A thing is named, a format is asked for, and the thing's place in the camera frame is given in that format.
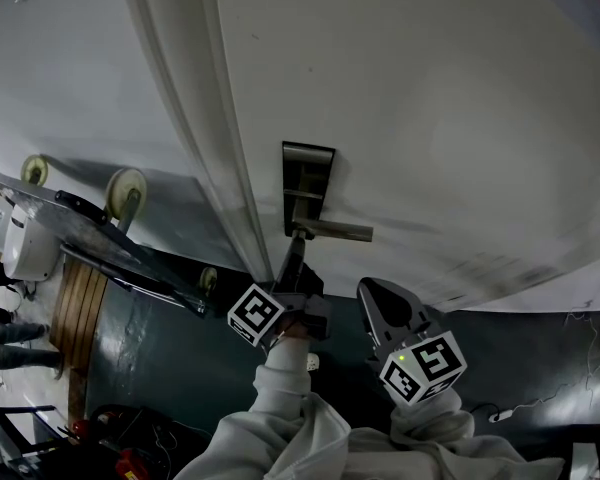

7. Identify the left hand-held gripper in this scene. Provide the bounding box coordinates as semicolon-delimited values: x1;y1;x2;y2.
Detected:
226;235;332;350

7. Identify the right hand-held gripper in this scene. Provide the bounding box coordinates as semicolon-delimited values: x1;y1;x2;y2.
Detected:
357;277;468;407

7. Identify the person's right forearm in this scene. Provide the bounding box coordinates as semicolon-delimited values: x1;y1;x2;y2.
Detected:
349;390;566;480

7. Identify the person's left forearm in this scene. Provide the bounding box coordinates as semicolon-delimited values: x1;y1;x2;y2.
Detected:
172;320;354;480

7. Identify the grey flat board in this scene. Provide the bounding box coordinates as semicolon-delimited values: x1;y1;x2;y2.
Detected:
44;157;247;275

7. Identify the folded metal platform trolley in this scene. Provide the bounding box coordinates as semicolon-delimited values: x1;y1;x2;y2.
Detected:
0;153;219;319

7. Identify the wooden pallet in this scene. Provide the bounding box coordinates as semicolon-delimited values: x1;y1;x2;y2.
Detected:
48;256;111;422

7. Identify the black stand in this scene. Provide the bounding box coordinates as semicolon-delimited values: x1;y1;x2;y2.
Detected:
554;422;600;480

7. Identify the red machine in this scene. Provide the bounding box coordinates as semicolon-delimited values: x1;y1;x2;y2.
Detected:
114;447;154;480

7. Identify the red fire extinguisher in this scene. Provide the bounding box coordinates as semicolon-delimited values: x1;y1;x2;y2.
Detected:
69;417;94;442

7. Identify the white appliance on pallet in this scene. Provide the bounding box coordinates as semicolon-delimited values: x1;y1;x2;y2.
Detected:
2;202;62;284

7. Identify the black metal rack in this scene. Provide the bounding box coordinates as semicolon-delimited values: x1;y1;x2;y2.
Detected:
0;401;64;480

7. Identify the dark metal door lock handle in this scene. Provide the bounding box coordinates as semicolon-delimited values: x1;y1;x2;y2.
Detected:
281;140;375;244

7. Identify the thin white cable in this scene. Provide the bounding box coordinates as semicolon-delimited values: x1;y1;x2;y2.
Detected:
469;300;600;425

